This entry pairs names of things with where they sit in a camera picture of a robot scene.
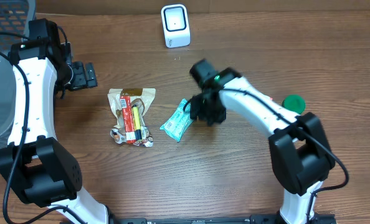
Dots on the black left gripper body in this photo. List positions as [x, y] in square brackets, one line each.
[87, 75]

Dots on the teal tissue packet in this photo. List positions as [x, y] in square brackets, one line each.
[178, 123]

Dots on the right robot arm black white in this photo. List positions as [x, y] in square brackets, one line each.
[300, 154]

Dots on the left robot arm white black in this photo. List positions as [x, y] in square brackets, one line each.
[36, 167]

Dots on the green lid jar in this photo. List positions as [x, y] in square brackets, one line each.
[294, 103]

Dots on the grey plastic mesh basket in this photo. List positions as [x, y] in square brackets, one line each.
[14, 18]

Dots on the white barcode scanner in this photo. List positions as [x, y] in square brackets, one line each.
[175, 26]

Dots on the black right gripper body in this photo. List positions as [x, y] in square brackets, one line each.
[205, 111]

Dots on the beige brown snack bag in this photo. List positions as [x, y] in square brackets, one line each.
[142, 98]

